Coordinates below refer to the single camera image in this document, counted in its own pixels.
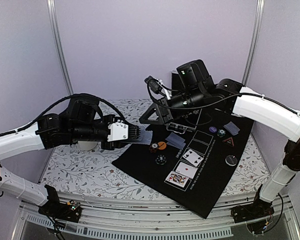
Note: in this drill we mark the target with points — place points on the triangular all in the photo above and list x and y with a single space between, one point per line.
229 141

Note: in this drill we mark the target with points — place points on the blue playing card deck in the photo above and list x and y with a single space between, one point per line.
145 136

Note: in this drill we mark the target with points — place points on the black poker table mat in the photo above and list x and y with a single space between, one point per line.
196 175

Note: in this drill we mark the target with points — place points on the dealt blue card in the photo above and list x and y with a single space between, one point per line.
232 128
175 137
178 145

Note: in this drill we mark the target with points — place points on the face up queen card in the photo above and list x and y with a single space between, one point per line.
177 179

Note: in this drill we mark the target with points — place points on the purple small blind button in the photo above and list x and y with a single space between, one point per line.
213 129

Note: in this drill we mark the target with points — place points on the face up club card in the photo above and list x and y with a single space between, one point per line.
192 157

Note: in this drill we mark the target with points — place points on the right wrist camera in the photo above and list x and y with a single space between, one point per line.
157 86

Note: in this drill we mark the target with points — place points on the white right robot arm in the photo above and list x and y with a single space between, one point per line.
276 124

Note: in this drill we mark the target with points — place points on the black white dealer button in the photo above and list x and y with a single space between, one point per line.
231 160

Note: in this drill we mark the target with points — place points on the aluminium poker chip case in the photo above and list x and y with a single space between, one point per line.
183 121

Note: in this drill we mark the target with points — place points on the green blue chip stack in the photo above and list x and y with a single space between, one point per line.
221 133

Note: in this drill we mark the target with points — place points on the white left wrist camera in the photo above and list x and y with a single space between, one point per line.
117 131

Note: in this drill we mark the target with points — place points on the black and green chip stack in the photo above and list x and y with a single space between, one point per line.
161 160

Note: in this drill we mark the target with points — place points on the right aluminium frame post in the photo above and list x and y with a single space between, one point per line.
257 24

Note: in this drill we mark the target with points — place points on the orange big blind button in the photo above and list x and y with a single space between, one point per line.
162 145

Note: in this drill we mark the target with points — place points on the left aluminium frame post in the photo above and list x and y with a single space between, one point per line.
52 13

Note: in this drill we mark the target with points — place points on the cream cylindrical cup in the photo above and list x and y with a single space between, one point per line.
87 145

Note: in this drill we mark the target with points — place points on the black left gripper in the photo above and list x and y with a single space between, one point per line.
115 144

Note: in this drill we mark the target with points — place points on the aluminium frame post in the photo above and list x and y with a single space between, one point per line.
257 24
52 13

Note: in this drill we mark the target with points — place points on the front aluminium rail base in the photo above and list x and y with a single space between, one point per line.
164 219

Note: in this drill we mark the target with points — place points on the face up diamond card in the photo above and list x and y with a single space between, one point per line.
186 169

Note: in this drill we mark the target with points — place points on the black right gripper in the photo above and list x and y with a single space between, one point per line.
143 119

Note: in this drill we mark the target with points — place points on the orange black chip stack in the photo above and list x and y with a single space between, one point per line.
153 147

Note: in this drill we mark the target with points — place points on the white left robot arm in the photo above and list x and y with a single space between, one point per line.
21 148

